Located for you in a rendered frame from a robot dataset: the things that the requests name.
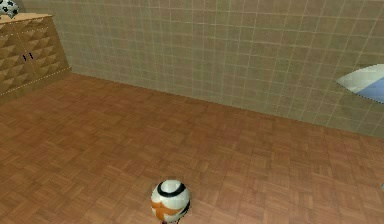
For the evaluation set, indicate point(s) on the white ball black orange lines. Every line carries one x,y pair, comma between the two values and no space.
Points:
170,201

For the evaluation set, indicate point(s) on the brown wooden cupboard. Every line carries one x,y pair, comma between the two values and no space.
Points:
30,53

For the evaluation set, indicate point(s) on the black and white ball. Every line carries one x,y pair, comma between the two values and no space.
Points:
8,7

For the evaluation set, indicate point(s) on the white oval wall mirror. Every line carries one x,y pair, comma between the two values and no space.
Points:
366,81

